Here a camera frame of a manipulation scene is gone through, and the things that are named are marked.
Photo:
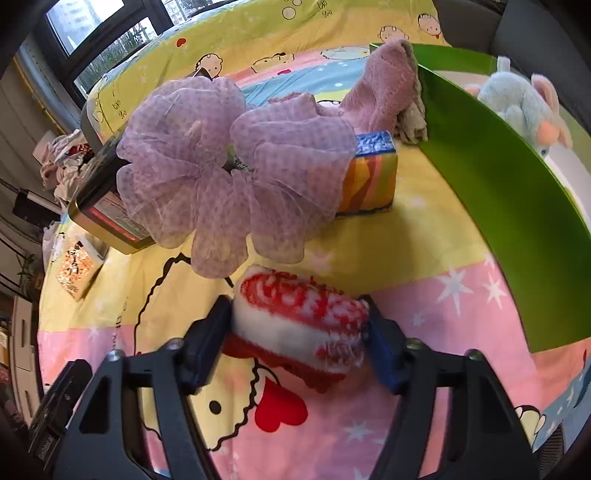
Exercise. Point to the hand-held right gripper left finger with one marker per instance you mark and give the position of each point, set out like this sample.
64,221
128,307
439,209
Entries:
211,344

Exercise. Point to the dark framed window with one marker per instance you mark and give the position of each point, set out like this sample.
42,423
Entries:
106,50

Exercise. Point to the blue plush mouse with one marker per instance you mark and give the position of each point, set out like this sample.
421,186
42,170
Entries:
512,101

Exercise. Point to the grey-green cloth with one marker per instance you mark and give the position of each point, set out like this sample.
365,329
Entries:
413,124

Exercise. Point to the orange patterned packet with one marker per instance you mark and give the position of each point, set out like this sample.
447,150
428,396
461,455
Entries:
76,267

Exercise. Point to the grey sofa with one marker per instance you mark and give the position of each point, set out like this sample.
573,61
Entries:
531,27

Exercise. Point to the green box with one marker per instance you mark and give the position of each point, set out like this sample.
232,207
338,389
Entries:
508,194

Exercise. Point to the pink fuzzy sock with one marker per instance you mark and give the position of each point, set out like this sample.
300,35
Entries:
383,87

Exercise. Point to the black tin box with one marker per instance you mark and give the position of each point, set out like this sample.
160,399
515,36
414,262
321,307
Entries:
99,184

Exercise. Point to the blue and orange tissue pack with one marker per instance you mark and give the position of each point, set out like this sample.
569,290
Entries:
369,180

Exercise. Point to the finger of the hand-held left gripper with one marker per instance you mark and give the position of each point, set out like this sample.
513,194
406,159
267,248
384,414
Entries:
57,406

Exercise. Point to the pile of clothes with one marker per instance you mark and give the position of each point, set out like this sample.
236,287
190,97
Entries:
64,161

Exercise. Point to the purple mesh bath pouf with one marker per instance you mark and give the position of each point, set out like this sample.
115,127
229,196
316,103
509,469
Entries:
184,175

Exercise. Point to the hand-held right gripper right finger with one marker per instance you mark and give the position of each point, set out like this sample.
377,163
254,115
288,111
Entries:
384,353

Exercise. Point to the red and white sock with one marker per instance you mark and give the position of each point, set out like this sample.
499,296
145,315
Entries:
295,318

